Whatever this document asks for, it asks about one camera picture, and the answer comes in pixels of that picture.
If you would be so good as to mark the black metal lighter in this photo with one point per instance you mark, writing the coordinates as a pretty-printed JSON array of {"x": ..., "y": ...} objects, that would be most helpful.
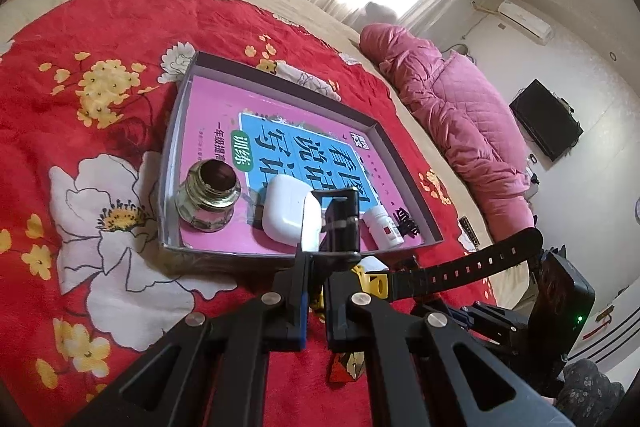
[{"x": 340, "y": 219}]

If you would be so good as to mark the pink book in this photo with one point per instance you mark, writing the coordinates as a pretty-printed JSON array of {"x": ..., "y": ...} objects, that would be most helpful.
[{"x": 210, "y": 107}]

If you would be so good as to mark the beige bed sheet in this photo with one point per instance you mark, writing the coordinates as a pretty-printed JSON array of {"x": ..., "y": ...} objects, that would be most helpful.
[{"x": 300, "y": 2}]

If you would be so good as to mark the pink quilt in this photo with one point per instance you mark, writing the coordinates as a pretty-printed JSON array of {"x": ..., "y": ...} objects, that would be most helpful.
[{"x": 450, "y": 107}]

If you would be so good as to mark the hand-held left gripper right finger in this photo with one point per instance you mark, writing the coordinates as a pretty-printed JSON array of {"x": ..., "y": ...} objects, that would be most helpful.
[{"x": 345, "y": 307}]

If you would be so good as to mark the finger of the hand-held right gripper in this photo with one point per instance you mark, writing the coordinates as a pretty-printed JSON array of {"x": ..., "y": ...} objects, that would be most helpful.
[
  {"x": 495, "y": 314},
  {"x": 480, "y": 342}
]

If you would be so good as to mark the white bottle with red label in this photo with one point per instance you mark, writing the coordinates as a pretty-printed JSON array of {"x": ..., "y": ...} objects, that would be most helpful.
[{"x": 382, "y": 229}]

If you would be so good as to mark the grey pillow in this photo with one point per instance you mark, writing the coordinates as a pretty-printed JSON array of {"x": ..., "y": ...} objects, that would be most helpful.
[{"x": 377, "y": 13}]

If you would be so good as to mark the black binder clip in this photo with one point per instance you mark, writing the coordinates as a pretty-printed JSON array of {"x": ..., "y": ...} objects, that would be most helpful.
[{"x": 406, "y": 222}]

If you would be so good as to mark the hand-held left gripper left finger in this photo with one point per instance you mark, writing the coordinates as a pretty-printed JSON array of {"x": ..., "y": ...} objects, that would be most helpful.
[{"x": 300, "y": 292}]

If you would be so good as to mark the grey cardboard box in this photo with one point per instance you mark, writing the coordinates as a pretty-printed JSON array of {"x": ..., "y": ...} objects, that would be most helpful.
[{"x": 167, "y": 187}]

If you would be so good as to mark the black remote control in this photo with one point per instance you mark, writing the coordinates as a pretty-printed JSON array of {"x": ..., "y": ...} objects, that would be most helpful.
[{"x": 468, "y": 231}]

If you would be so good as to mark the black watch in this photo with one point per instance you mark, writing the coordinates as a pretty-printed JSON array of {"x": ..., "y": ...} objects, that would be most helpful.
[{"x": 450, "y": 272}]

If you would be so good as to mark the white air conditioner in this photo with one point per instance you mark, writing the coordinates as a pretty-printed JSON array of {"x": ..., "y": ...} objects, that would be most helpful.
[{"x": 525, "y": 21}]

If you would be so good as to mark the white earbuds case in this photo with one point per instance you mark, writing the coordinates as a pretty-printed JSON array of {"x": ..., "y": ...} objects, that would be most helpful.
[{"x": 287, "y": 212}]

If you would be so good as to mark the person's leg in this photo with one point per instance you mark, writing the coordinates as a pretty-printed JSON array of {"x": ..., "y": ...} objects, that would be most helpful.
[{"x": 592, "y": 389}]

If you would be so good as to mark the yellow plastic object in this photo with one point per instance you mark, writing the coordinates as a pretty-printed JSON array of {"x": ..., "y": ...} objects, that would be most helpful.
[{"x": 372, "y": 283}]

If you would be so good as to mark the red floral blanket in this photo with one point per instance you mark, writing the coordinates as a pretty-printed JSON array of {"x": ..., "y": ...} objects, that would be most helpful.
[{"x": 75, "y": 117}]

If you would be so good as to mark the black television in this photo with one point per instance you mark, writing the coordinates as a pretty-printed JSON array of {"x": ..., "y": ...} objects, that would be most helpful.
[{"x": 545, "y": 119}]

